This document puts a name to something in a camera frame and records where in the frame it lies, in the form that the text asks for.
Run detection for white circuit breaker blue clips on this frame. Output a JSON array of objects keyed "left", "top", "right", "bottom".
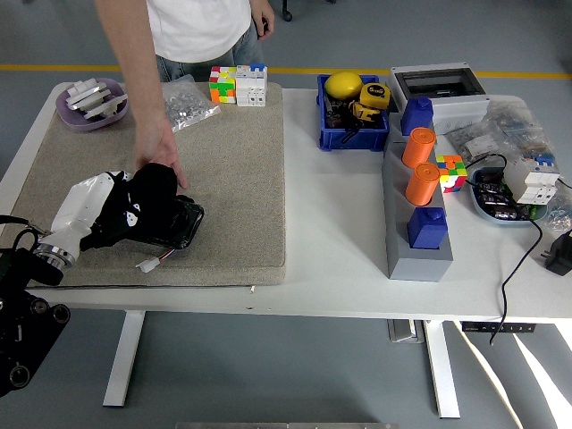
[{"left": 503, "top": 154, "right": 561, "bottom": 207}]

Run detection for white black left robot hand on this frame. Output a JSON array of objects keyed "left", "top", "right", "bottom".
[{"left": 47, "top": 169, "right": 144, "bottom": 255}]

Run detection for grey-brown mat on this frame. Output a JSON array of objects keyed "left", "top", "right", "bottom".
[{"left": 11, "top": 81, "right": 287, "bottom": 290}]

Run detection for blue plastic bin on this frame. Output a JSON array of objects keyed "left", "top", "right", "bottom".
[{"left": 316, "top": 73, "right": 391, "bottom": 153}]

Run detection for black circuit modules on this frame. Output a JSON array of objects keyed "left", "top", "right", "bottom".
[{"left": 474, "top": 171, "right": 534, "bottom": 220}]

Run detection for small colourful puzzle cube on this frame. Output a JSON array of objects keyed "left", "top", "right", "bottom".
[{"left": 434, "top": 154, "right": 469, "bottom": 195}]

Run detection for grey electrical enclosure box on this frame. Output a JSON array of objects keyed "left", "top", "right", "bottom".
[{"left": 386, "top": 61, "right": 491, "bottom": 135}]

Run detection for black cable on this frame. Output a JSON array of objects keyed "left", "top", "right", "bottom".
[{"left": 465, "top": 153, "right": 545, "bottom": 346}]

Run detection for large colourful puzzle cube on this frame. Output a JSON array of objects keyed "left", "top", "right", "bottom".
[{"left": 208, "top": 65, "right": 239, "bottom": 105}]

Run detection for clear bag of coloured parts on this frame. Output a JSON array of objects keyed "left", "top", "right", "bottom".
[{"left": 484, "top": 97, "right": 550, "bottom": 158}]

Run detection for blue square peg block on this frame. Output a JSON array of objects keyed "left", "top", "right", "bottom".
[
  {"left": 406, "top": 206, "right": 450, "bottom": 249},
  {"left": 400, "top": 96, "right": 435, "bottom": 137}
]

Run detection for grey metal box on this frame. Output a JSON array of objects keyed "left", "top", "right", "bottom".
[{"left": 387, "top": 318, "right": 426, "bottom": 344}]

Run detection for black power adapter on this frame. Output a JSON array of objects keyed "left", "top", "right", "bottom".
[{"left": 542, "top": 230, "right": 572, "bottom": 277}]

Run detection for yellow round ball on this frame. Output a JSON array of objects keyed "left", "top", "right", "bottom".
[{"left": 324, "top": 71, "right": 365, "bottom": 100}]

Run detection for dark metal tool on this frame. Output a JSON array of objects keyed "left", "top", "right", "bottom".
[{"left": 325, "top": 96, "right": 355, "bottom": 131}]

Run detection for white T-shaped bracket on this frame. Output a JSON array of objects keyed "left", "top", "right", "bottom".
[{"left": 82, "top": 92, "right": 130, "bottom": 122}]

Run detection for white connector with red wires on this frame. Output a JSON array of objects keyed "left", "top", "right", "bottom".
[{"left": 135, "top": 248, "right": 175, "bottom": 273}]

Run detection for white table leg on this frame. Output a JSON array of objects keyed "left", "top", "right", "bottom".
[
  {"left": 422, "top": 319, "right": 461, "bottom": 420},
  {"left": 102, "top": 310, "right": 147, "bottom": 408}
]

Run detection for clear bag of metal nuts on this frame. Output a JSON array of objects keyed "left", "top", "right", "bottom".
[{"left": 161, "top": 74, "right": 222, "bottom": 133}]

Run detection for orange cylinder peg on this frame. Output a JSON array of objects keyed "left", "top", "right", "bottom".
[
  {"left": 404, "top": 162, "right": 442, "bottom": 206},
  {"left": 401, "top": 126, "right": 438, "bottom": 169}
]

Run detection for long grey block holder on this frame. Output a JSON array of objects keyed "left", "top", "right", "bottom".
[{"left": 381, "top": 111, "right": 455, "bottom": 282}]

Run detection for light blue oval tray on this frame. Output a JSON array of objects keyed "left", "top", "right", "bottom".
[{"left": 468, "top": 165, "right": 551, "bottom": 228}]

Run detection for white breaker stack blue top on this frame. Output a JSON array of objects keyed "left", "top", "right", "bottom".
[{"left": 235, "top": 63, "right": 269, "bottom": 108}]

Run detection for silver flat bar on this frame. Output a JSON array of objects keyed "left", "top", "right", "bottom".
[{"left": 65, "top": 84, "right": 114, "bottom": 111}]

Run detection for purple oval tray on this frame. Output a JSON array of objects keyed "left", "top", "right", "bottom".
[{"left": 55, "top": 77, "right": 130, "bottom": 132}]

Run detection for clear bag of metal rings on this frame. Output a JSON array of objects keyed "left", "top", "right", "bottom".
[{"left": 547, "top": 196, "right": 572, "bottom": 233}]

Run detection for person's left hand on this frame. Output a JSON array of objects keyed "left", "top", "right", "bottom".
[{"left": 249, "top": 0, "right": 276, "bottom": 42}]

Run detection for white slotted block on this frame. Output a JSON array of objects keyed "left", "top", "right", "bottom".
[{"left": 72, "top": 77, "right": 102, "bottom": 97}]

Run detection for clear bag of grey parts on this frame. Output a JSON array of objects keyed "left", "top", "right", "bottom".
[{"left": 444, "top": 122, "right": 512, "bottom": 164}]

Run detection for black table control panel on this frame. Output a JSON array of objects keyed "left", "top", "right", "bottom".
[{"left": 461, "top": 320, "right": 538, "bottom": 334}]

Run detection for person's right hand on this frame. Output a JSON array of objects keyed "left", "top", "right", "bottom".
[{"left": 132, "top": 120, "right": 190, "bottom": 191}]

